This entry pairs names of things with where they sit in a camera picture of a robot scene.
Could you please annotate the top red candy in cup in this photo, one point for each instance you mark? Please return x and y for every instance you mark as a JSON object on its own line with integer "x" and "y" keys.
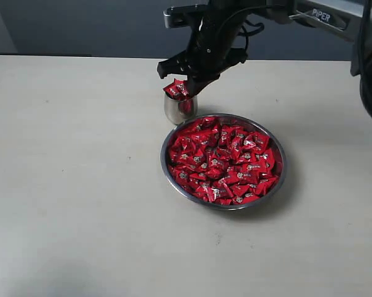
{"x": 176, "y": 87}

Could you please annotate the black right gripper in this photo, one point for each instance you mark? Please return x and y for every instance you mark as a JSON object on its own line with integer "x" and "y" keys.
{"x": 207, "y": 51}

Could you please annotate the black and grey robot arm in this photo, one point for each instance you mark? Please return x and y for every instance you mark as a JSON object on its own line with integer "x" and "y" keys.
{"x": 348, "y": 20}

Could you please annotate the red wrapped candy pile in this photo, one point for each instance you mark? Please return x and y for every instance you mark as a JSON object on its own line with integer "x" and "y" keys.
{"x": 224, "y": 164}

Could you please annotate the stainless steel cup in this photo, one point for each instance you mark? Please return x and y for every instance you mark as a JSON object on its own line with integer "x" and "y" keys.
{"x": 179, "y": 111}

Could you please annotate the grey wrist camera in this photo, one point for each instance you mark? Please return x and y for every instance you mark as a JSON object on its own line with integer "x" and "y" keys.
{"x": 184, "y": 16}

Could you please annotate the round stainless steel plate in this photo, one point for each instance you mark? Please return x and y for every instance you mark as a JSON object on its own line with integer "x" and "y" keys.
{"x": 281, "y": 161}

